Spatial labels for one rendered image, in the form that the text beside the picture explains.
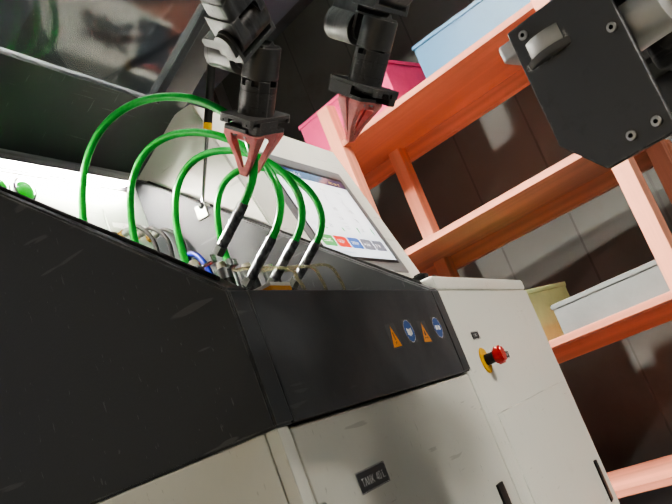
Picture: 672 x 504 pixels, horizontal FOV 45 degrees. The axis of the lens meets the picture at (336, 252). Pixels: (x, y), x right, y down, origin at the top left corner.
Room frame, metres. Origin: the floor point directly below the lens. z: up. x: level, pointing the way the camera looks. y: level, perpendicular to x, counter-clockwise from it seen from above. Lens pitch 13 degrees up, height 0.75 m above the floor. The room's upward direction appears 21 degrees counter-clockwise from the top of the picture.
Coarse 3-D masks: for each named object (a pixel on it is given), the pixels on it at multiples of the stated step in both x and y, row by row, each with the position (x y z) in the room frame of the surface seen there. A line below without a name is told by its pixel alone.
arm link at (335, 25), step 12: (336, 0) 1.23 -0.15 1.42; (348, 0) 1.22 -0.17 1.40; (360, 0) 1.18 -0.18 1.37; (372, 0) 1.16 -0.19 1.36; (336, 12) 1.23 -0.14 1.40; (348, 12) 1.22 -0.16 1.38; (396, 12) 1.20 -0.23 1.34; (324, 24) 1.25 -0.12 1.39; (336, 24) 1.23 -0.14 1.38; (348, 24) 1.22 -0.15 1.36; (336, 36) 1.25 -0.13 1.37; (348, 36) 1.23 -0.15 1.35
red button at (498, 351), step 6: (480, 348) 1.61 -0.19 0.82; (492, 348) 1.59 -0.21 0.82; (498, 348) 1.59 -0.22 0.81; (480, 354) 1.59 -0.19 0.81; (486, 354) 1.60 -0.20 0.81; (492, 354) 1.59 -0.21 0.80; (498, 354) 1.58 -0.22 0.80; (504, 354) 1.60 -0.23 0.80; (486, 360) 1.60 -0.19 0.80; (492, 360) 1.60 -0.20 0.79; (498, 360) 1.59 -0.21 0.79; (504, 360) 1.60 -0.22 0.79; (486, 366) 1.60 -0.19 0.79
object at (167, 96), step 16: (144, 96) 1.29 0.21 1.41; (160, 96) 1.27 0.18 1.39; (176, 96) 1.26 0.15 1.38; (192, 96) 1.25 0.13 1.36; (112, 112) 1.32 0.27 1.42; (96, 144) 1.35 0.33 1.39; (256, 160) 1.23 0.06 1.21; (80, 176) 1.36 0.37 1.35; (256, 176) 1.23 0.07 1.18; (80, 192) 1.36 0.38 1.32; (80, 208) 1.37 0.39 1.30
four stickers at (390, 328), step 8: (400, 320) 1.29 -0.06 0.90; (408, 320) 1.33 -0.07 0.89; (432, 320) 1.43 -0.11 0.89; (392, 328) 1.25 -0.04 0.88; (408, 328) 1.31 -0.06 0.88; (424, 328) 1.38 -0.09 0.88; (440, 328) 1.45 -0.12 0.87; (392, 336) 1.24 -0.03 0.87; (408, 336) 1.30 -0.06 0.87; (424, 336) 1.36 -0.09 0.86; (440, 336) 1.43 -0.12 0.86; (392, 344) 1.23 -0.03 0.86; (400, 344) 1.26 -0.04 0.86
